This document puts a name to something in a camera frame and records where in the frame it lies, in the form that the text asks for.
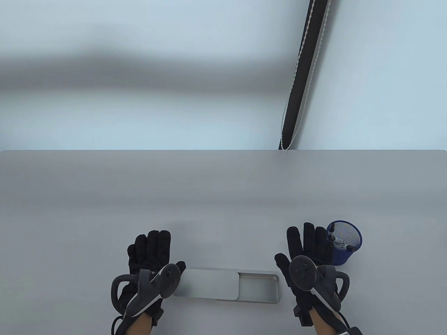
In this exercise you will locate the person's right forearm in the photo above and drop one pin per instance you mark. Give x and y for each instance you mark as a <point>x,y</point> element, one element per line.
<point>323,326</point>

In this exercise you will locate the black window frame post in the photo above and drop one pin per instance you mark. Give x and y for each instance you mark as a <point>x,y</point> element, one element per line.
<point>307,52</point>

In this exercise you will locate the silver sliding box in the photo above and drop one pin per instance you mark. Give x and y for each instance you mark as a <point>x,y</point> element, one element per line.
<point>209,284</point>

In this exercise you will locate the person's left forearm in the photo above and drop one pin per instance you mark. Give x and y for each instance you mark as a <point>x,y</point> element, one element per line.
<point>138,326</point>

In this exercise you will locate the person's left hand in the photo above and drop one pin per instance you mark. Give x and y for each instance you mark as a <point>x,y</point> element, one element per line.
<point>150,251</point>

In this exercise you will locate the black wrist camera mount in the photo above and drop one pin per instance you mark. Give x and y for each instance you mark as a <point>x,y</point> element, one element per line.
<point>302,315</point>
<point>157,317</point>

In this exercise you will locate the person's right hand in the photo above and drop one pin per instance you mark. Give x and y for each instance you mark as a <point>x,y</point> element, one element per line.
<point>307,244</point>

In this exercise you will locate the blue mesh pen cup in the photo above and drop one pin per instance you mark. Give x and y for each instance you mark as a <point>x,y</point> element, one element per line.
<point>349,232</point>

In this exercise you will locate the black labelled wrist unit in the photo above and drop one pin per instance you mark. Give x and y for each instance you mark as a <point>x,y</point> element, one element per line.
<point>351,331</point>

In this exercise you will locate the black marker pen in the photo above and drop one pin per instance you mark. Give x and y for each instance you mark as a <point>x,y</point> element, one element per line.
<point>337,240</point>
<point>331,232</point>
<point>345,246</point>

